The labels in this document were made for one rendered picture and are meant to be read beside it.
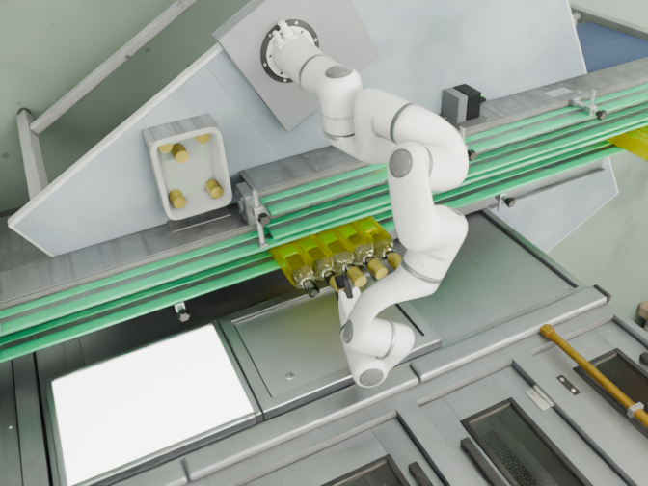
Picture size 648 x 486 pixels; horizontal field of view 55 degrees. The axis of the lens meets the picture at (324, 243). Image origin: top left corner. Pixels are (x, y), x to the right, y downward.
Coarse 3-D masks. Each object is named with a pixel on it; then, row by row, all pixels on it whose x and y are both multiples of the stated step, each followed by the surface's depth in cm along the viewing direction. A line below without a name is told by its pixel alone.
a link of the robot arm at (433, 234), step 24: (408, 144) 109; (408, 168) 108; (408, 192) 108; (408, 216) 108; (432, 216) 106; (456, 216) 112; (408, 240) 109; (432, 240) 107; (456, 240) 112; (408, 264) 116; (432, 264) 114
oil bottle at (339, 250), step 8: (320, 232) 165; (328, 232) 165; (336, 232) 165; (320, 240) 163; (328, 240) 162; (336, 240) 162; (328, 248) 160; (336, 248) 159; (344, 248) 159; (336, 256) 157; (344, 256) 157; (352, 256) 157; (336, 264) 157; (344, 264) 156; (344, 272) 158
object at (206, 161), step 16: (208, 128) 149; (160, 144) 146; (192, 144) 157; (208, 144) 159; (160, 160) 156; (192, 160) 159; (208, 160) 161; (224, 160) 155; (160, 176) 150; (176, 176) 160; (192, 176) 162; (208, 176) 164; (224, 176) 158; (160, 192) 153; (192, 192) 164; (224, 192) 163; (176, 208) 160; (192, 208) 160; (208, 208) 161
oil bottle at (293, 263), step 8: (272, 248) 164; (280, 248) 161; (288, 248) 161; (296, 248) 161; (280, 256) 159; (288, 256) 158; (296, 256) 158; (304, 256) 158; (280, 264) 162; (288, 264) 155; (296, 264) 155; (304, 264) 155; (288, 272) 156; (296, 272) 153; (304, 272) 153; (312, 272) 154; (288, 280) 158; (296, 280) 153; (312, 280) 155
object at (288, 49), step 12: (276, 36) 145; (288, 36) 146; (300, 36) 148; (276, 48) 148; (288, 48) 144; (300, 48) 142; (312, 48) 141; (276, 60) 149; (288, 60) 143; (300, 60) 139; (276, 72) 153; (288, 72) 144
